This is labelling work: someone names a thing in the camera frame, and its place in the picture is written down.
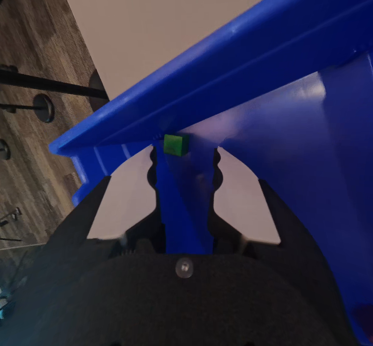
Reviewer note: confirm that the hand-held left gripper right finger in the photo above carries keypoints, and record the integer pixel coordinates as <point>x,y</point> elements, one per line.
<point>244,206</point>

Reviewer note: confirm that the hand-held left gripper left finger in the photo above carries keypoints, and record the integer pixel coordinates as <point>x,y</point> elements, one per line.
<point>128,203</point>

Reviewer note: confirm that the green cube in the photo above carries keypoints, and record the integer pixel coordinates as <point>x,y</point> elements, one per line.
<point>173,145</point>

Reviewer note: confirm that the blue plastic object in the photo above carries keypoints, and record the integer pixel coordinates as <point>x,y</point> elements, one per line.
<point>262,60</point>

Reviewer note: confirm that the black round stand base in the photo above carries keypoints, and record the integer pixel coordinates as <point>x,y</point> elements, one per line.
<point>43,108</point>
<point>4,149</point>

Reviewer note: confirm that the black desk foot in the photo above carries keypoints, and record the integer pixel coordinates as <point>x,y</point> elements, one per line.
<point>58,86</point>

